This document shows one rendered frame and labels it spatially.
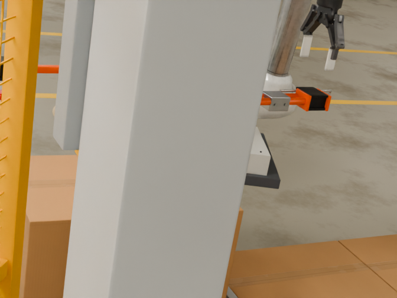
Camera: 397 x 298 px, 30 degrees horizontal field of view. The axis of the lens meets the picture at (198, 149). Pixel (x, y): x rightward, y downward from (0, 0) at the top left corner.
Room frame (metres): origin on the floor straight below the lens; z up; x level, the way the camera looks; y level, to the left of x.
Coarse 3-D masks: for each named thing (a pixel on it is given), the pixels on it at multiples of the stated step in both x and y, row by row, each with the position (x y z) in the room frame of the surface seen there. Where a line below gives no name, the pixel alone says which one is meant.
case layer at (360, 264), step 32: (256, 256) 2.36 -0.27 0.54; (288, 256) 2.41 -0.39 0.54; (320, 256) 2.45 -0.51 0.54; (352, 256) 2.49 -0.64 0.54; (384, 256) 2.54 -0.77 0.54; (256, 288) 2.15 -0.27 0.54; (288, 288) 2.18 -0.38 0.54; (320, 288) 2.22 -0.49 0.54; (352, 288) 2.26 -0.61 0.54; (384, 288) 2.29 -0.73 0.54
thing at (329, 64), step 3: (330, 51) 2.15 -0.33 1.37; (330, 54) 2.15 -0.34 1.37; (327, 57) 2.15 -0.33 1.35; (330, 57) 2.15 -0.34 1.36; (327, 60) 2.15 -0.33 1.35; (330, 60) 2.15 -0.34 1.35; (333, 60) 2.16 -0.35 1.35; (327, 63) 2.15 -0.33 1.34; (330, 63) 2.15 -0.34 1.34; (333, 63) 2.16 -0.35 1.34; (327, 66) 2.15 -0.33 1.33; (330, 66) 2.15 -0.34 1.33; (333, 66) 2.16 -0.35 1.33; (324, 69) 2.15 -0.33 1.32; (327, 69) 2.15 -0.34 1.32; (330, 69) 2.16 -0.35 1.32; (333, 69) 2.16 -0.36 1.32
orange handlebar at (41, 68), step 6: (42, 66) 2.05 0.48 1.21; (48, 66) 2.06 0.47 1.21; (54, 66) 2.06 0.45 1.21; (42, 72) 2.04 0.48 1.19; (48, 72) 2.05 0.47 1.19; (54, 72) 2.06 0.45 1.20; (294, 96) 2.20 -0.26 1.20; (264, 102) 2.10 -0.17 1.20; (270, 102) 2.11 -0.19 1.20; (294, 102) 2.15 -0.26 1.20; (300, 102) 2.17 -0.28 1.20
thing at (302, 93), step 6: (300, 90) 2.21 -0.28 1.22; (306, 90) 2.22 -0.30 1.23; (312, 90) 2.23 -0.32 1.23; (318, 90) 2.24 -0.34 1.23; (300, 96) 2.20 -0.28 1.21; (306, 96) 2.18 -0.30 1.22; (312, 96) 2.18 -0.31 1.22; (318, 96) 2.19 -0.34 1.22; (324, 96) 2.20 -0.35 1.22; (330, 96) 2.21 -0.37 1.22; (306, 102) 2.17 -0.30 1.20; (312, 102) 2.19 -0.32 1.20; (318, 102) 2.20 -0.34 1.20; (324, 102) 2.21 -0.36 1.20; (306, 108) 2.17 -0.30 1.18; (312, 108) 2.18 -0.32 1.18; (318, 108) 2.20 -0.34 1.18; (324, 108) 2.21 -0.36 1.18
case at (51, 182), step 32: (32, 160) 1.97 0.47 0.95; (64, 160) 2.00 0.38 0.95; (32, 192) 1.77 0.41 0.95; (64, 192) 1.80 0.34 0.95; (32, 224) 1.61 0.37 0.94; (64, 224) 1.65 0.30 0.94; (32, 256) 1.61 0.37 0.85; (64, 256) 1.65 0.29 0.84; (32, 288) 1.62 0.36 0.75; (224, 288) 1.87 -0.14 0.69
